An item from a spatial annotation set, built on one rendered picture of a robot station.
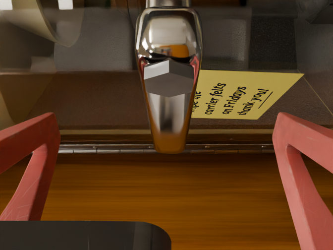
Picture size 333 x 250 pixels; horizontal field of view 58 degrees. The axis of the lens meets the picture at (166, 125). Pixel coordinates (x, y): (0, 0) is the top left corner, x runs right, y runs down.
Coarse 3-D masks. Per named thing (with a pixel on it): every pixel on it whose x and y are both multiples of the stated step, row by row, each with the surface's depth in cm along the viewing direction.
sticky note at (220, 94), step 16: (208, 80) 18; (224, 80) 18; (240, 80) 18; (256, 80) 18; (272, 80) 18; (288, 80) 18; (208, 96) 20; (224, 96) 20; (240, 96) 20; (256, 96) 20; (272, 96) 20; (192, 112) 23; (208, 112) 23; (224, 112) 23; (240, 112) 23; (256, 112) 23
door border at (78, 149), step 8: (136, 144) 32; (144, 144) 32; (152, 144) 32; (192, 144) 32; (200, 144) 32; (208, 144) 32; (216, 144) 32; (224, 144) 32; (232, 144) 32; (240, 144) 32; (248, 144) 32; (256, 144) 32; (264, 144) 32; (272, 144) 31; (32, 152) 34; (80, 152) 33; (88, 152) 33; (96, 152) 33; (120, 152) 33; (128, 152) 33; (136, 152) 33; (184, 152) 33; (216, 152) 33; (224, 152) 33; (232, 152) 33; (264, 152) 33; (272, 152) 33
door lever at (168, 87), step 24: (168, 0) 7; (144, 24) 7; (168, 24) 7; (192, 24) 7; (144, 48) 7; (168, 48) 6; (192, 48) 7; (144, 72) 7; (168, 72) 6; (192, 72) 7; (144, 96) 9; (168, 96) 8; (192, 96) 9; (168, 120) 10; (168, 144) 13
